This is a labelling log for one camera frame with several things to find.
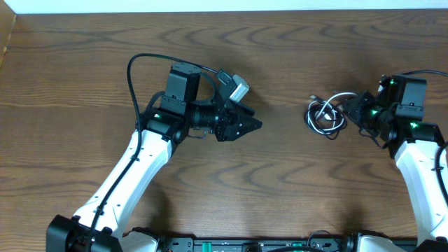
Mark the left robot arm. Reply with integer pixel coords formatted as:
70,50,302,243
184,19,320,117
45,62,263,251

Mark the white USB cable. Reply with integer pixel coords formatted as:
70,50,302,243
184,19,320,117
307,91,360,136

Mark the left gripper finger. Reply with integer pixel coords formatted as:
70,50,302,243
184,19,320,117
233,102,255,116
234,114,263,139

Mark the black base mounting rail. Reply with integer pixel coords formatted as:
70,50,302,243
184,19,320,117
155,235,341,252

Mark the cardboard box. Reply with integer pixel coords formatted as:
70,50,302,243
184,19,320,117
0,0,17,66

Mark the green clamp handle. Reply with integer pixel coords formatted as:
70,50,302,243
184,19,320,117
202,242,212,252

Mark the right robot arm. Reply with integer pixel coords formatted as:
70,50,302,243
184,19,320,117
342,71,447,251

